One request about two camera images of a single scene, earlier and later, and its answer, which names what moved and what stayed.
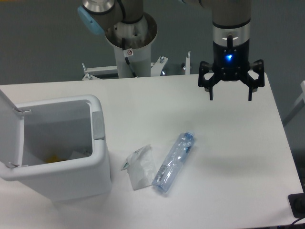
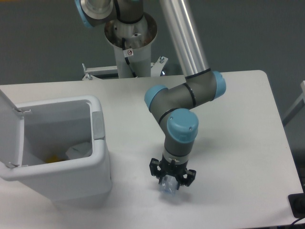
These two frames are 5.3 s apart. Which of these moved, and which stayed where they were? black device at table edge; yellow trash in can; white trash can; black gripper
Moved: black gripper
Stayed: white trash can; yellow trash in can; black device at table edge
